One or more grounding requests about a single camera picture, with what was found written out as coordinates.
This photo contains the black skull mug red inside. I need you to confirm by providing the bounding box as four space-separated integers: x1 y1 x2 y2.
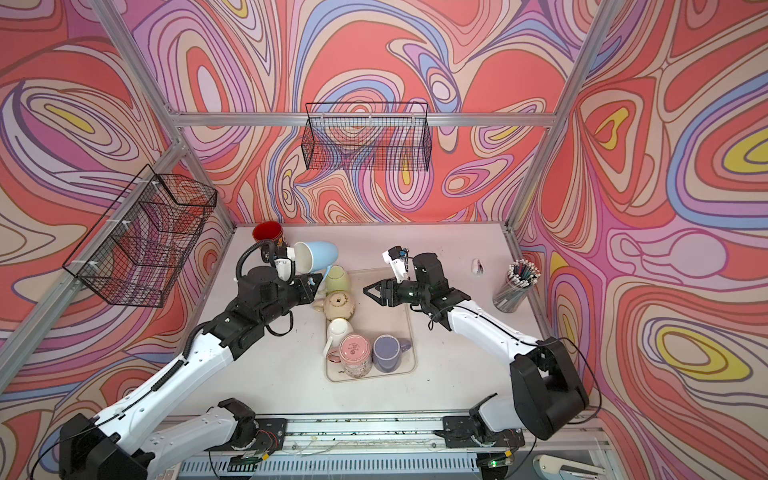
252 221 288 263

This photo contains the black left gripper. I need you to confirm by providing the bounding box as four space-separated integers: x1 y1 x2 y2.
256 271 323 329

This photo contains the pen holder with pens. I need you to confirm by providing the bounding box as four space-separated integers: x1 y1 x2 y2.
493 259 541 313

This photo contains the light green mug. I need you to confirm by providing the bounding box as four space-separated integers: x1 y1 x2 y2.
324 265 351 294

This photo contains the pink patterned mug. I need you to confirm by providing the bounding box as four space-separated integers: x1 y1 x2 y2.
326 333 372 378

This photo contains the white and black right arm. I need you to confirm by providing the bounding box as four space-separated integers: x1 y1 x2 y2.
363 246 589 443

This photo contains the white device bottom right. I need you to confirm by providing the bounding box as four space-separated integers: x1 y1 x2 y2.
532 454 606 480

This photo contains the light blue mug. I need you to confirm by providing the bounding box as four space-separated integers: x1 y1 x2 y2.
288 241 339 288

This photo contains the white small mug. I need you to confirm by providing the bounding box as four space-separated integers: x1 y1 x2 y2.
323 318 354 357

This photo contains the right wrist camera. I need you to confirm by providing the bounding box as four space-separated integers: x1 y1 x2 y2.
382 246 410 283

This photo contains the purple mug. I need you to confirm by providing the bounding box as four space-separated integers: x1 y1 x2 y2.
372 334 412 373

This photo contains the black wire basket left wall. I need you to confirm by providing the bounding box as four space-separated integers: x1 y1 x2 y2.
62 165 218 308

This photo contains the black wire basket wall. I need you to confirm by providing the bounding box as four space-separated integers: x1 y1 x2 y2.
62 165 218 308
301 100 432 172

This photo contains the black wire basket back wall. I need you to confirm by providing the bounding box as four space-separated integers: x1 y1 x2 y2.
301 100 432 172

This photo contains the beige plastic tray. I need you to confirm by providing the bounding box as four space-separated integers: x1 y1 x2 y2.
325 268 417 383

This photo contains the small white pink object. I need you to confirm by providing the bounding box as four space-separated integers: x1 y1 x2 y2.
471 258 484 276

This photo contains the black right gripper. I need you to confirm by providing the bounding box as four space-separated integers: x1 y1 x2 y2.
363 276 430 308

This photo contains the cream speckled round mug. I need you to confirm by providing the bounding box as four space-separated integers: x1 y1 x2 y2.
312 291 356 321

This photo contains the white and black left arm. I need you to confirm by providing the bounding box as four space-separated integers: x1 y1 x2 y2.
58 240 327 479

